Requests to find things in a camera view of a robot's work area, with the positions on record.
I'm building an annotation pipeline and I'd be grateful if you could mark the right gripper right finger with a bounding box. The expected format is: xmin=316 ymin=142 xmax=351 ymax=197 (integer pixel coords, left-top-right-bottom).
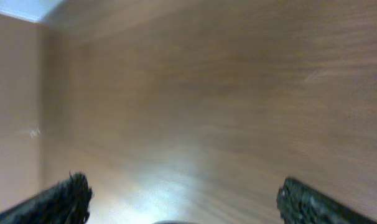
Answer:
xmin=276 ymin=177 xmax=377 ymax=224

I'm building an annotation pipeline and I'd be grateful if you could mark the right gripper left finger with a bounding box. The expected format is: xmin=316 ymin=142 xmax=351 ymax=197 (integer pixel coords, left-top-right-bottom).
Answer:
xmin=0 ymin=172 xmax=93 ymax=224

